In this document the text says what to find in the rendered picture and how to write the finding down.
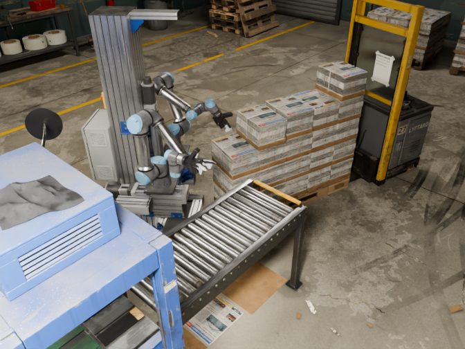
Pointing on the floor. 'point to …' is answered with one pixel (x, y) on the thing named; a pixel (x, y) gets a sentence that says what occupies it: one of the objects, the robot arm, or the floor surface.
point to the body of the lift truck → (406, 122)
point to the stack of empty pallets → (227, 15)
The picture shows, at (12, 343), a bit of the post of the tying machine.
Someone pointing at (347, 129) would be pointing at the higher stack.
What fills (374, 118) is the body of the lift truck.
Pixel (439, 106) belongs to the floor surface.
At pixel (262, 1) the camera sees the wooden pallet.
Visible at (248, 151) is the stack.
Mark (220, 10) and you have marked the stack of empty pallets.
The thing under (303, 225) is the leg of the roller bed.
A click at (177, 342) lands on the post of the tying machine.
